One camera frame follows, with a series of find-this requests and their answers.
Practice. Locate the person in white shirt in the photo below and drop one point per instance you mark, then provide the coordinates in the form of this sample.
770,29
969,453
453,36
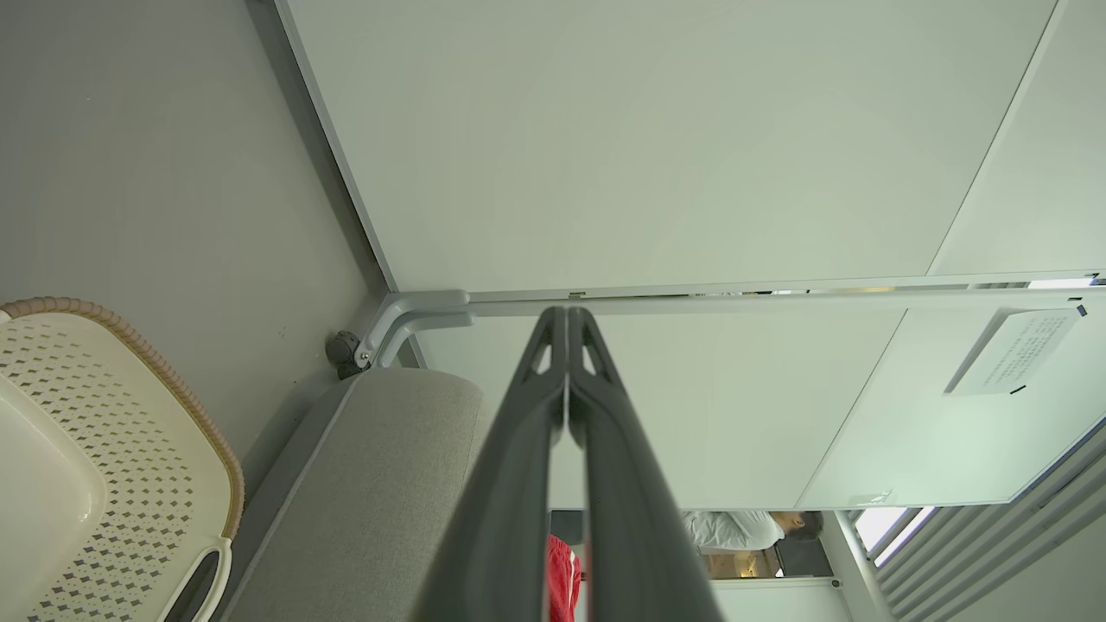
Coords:
734,529

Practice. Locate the red cloth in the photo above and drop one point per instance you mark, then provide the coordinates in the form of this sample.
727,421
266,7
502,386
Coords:
563,579

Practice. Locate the cream perforated laundry basket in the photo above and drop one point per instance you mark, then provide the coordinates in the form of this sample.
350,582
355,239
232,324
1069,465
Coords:
130,432

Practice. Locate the grey rubber caster wheel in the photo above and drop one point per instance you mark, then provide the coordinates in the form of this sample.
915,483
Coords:
343,352

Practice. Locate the grey slatted blind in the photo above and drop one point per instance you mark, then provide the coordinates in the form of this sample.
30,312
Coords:
1020,536

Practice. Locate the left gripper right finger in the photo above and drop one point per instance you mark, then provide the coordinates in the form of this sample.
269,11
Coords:
631,501

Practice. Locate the white paper sign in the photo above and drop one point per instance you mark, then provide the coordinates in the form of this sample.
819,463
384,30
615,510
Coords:
1020,350

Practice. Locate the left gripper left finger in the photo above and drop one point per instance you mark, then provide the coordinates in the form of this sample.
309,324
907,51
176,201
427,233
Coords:
510,484

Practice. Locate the white partition post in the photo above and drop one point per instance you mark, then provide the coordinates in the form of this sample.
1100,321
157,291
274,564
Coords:
851,570

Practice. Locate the grey fabric sofa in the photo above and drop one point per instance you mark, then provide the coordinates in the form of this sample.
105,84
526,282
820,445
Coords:
371,484

